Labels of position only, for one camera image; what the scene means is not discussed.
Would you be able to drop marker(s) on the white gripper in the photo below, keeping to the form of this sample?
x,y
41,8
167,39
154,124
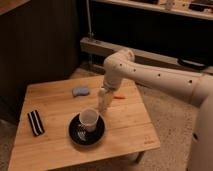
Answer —
x,y
107,90

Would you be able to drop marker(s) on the small clear bottle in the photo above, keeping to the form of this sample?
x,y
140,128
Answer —
x,y
104,99

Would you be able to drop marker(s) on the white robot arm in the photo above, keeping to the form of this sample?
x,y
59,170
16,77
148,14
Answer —
x,y
194,88

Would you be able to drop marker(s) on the white cup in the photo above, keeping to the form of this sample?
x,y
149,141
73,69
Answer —
x,y
89,118

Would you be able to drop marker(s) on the metal pole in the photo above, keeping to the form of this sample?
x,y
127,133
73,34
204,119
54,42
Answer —
x,y
90,32

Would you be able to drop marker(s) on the black plate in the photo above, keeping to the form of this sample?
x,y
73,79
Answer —
x,y
91,137

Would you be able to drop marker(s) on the metal fork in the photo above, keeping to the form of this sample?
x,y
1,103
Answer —
x,y
81,135

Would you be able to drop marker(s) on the wooden table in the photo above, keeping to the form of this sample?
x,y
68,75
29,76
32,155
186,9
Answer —
x,y
53,110

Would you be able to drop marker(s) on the black white striped cloth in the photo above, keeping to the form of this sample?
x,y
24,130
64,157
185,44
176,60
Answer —
x,y
36,123

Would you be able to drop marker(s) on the black object on ledge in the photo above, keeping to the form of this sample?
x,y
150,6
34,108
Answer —
x,y
190,64

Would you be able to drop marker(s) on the wooden shelf board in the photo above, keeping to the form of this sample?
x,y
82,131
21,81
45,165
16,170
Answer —
x,y
176,7

